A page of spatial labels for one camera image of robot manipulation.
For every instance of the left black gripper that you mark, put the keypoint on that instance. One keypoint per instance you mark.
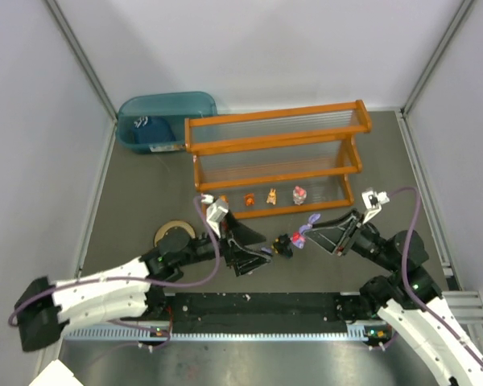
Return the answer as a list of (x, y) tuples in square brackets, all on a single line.
[(229, 246)]

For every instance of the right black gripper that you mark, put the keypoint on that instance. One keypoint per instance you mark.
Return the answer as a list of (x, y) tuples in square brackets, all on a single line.
[(349, 233)]

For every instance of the purple rabbit toy figure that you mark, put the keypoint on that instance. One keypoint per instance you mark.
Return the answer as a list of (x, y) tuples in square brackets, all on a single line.
[(298, 238)]

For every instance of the pink rabbit toy figure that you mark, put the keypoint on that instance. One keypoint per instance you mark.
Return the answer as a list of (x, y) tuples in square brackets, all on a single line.
[(299, 195)]

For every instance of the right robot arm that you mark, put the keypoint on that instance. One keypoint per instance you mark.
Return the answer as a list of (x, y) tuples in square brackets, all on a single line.
[(408, 299)]

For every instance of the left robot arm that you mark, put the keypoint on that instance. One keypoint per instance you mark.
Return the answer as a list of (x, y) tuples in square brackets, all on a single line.
[(48, 309)]

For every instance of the orange wooden shelf rack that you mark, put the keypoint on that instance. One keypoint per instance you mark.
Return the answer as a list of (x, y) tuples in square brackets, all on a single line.
[(312, 147)]

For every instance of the black purple small toy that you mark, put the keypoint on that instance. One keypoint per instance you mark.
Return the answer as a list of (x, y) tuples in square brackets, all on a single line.
[(267, 251)]

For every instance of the black spiky toy figure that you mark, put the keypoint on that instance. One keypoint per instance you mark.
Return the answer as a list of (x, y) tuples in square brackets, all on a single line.
[(283, 246)]

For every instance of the orange tiger toy figure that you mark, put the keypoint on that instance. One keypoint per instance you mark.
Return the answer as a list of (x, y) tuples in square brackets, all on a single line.
[(249, 199)]

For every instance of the tan rabbit toy figure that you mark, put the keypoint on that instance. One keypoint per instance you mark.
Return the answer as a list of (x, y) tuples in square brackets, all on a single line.
[(272, 197)]

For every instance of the beige round bowl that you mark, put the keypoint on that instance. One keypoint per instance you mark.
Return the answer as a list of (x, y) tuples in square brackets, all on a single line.
[(171, 226)]

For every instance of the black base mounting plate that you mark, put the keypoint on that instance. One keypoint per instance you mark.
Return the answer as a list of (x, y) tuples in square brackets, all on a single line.
[(263, 313)]

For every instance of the blue cap in bin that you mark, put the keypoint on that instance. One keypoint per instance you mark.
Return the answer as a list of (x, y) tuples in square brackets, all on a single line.
[(151, 129)]

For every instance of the teal plastic bin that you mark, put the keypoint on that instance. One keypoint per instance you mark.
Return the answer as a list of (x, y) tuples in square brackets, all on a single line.
[(175, 107)]

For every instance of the white object bottom left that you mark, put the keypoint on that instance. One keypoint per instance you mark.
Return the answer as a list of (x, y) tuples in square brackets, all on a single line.
[(55, 374)]

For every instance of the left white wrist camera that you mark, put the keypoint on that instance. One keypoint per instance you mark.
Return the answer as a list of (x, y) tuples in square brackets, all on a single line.
[(216, 211)]

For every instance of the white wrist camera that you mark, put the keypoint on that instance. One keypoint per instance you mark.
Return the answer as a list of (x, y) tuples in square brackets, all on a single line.
[(373, 202), (216, 211)]

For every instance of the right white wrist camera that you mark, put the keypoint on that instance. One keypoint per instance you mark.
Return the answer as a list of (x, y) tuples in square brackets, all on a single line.
[(373, 202)]

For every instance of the grey slotted cable duct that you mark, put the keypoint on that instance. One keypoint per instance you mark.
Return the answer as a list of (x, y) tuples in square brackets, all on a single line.
[(110, 332)]

